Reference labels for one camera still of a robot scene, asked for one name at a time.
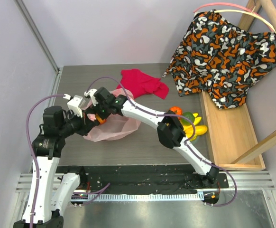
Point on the patterned orange black fabric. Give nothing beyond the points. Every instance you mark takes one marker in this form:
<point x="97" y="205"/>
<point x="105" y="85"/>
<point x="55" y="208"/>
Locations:
<point x="221" y="59"/>

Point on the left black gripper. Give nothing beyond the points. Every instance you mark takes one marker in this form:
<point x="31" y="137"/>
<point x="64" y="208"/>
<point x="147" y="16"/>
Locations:
<point x="87" y="124"/>

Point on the orange fake pumpkin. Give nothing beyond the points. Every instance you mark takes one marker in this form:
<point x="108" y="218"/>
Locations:
<point x="176" y="110"/>

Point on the wooden tray frame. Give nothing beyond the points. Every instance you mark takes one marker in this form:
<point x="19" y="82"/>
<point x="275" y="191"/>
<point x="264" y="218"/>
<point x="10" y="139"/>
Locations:
<point x="231" y="138"/>

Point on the red cloth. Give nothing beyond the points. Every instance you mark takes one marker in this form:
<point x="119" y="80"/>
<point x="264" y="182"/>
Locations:
<point x="139" y="83"/>

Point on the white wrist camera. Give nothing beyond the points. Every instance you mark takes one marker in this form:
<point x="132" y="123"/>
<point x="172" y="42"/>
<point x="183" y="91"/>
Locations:
<point x="75" y="104"/>
<point x="90" y="94"/>

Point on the yellow fake fruit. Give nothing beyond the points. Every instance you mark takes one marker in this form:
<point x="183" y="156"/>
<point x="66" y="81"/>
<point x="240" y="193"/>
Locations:
<point x="199" y="130"/>

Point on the pink plastic bag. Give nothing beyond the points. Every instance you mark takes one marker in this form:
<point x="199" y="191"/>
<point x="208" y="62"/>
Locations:
<point x="115" y="127"/>

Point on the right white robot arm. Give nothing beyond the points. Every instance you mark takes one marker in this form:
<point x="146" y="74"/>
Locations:
<point x="169" y="129"/>

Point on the aluminium rail frame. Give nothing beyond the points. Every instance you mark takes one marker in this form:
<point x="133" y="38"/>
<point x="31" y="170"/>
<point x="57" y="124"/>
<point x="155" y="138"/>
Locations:
<point x="45" y="83"/>

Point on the small yellow banana bunch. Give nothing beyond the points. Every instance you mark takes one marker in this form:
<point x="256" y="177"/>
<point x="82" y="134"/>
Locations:
<point x="197" y="118"/>

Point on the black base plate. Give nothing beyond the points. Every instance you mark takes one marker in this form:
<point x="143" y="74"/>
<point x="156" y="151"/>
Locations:
<point x="148" y="179"/>

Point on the grey-green plate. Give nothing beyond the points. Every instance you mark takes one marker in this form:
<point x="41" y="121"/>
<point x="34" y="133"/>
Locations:
<point x="196" y="139"/>

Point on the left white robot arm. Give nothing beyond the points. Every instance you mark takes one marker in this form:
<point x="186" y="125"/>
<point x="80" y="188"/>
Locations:
<point x="45" y="208"/>

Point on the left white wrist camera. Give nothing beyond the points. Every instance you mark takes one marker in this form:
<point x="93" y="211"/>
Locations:
<point x="75" y="104"/>

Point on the orange fake persimmon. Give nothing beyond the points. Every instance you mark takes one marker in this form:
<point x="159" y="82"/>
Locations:
<point x="99" y="119"/>

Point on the large yellow banana bunch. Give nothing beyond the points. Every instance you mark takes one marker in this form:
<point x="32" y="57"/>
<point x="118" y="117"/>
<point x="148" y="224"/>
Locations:
<point x="193" y="137"/>

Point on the pink hoop tube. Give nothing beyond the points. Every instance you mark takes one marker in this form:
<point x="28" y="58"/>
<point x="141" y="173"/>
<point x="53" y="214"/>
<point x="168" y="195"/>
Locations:
<point x="223" y="4"/>

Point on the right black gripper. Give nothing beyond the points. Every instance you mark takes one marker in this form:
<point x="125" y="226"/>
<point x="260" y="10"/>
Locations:
<point x="97" y="109"/>

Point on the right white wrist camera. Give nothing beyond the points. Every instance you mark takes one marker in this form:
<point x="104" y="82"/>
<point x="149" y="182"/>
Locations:
<point x="90" y="94"/>

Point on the green orange fake mango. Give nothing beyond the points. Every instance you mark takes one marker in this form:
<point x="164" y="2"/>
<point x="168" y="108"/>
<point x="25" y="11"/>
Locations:
<point x="187" y="118"/>

